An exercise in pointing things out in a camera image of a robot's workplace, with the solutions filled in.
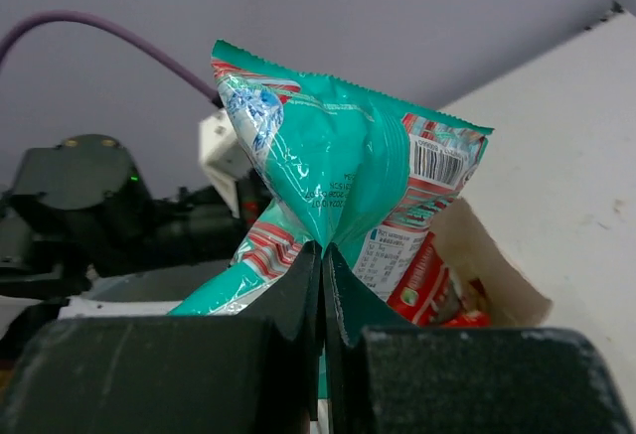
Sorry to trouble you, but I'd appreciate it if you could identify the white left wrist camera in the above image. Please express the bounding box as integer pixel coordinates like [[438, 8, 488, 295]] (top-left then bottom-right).
[[199, 108, 258, 223]]

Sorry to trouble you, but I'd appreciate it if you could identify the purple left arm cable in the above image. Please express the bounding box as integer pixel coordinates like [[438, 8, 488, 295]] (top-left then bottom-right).
[[0, 9, 225, 107]]

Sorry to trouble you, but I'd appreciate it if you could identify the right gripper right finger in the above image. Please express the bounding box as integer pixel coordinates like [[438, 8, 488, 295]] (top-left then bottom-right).
[[322, 246, 634, 433]]

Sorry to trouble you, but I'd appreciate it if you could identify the red Chuba cassava chips bag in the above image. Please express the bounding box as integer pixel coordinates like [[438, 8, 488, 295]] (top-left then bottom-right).
[[388, 232, 491, 328]]

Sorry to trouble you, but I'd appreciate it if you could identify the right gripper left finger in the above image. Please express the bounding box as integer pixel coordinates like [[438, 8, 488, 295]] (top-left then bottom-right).
[[1, 242, 321, 433]]

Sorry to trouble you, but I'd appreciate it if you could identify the white paper bag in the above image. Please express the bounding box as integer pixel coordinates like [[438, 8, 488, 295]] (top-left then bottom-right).
[[430, 199, 553, 327]]

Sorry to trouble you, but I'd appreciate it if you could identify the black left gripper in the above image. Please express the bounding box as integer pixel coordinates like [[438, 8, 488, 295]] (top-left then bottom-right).
[[88, 175, 274, 276]]

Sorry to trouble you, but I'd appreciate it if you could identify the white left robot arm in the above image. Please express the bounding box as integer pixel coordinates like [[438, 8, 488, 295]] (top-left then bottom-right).
[[1, 134, 269, 326]]

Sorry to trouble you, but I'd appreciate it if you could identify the teal snack packet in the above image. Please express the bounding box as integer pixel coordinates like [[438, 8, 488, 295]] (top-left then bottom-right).
[[176, 41, 491, 316]]

